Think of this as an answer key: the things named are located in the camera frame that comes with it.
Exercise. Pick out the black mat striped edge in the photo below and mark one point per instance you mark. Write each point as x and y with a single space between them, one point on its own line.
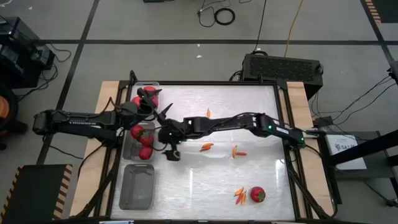
34 193
385 9

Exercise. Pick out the clear plastic bin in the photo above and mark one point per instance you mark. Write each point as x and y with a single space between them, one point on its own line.
146 82

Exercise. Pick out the strawberry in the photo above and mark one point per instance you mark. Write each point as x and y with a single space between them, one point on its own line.
146 140
257 194
136 130
145 153

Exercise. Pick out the white box with logo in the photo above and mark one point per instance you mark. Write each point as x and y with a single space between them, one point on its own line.
339 141

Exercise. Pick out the wooden table board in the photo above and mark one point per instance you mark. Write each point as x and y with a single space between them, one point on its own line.
82 196
321 193

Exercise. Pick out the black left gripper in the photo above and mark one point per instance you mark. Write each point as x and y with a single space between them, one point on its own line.
140 110

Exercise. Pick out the black table frame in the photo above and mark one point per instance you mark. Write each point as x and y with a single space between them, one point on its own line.
248 83

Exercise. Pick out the grey side table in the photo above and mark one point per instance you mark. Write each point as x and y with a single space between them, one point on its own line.
379 171

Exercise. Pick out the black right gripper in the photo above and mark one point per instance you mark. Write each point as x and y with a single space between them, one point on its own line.
171 133

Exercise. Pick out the black diagonal beam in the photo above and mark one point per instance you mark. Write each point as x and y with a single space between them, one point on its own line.
373 147

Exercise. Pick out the small black box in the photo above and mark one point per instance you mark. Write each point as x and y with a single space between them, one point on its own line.
323 122

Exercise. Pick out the orange chili pepper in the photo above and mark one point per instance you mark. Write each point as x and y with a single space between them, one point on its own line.
207 144
239 191
208 112
243 198
234 151

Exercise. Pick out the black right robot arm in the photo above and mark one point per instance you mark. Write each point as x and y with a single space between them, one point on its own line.
224 123

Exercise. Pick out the grey translucent plastic bin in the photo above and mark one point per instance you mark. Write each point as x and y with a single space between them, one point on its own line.
136 189
129 152

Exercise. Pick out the black orange floor device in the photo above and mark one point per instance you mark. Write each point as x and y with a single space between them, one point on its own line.
3 107

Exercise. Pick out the black computer case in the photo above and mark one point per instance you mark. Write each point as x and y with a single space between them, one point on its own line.
281 70

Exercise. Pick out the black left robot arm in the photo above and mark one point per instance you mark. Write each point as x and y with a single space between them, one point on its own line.
81 123

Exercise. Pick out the black equipment rack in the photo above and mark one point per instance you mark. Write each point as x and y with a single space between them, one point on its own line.
18 59

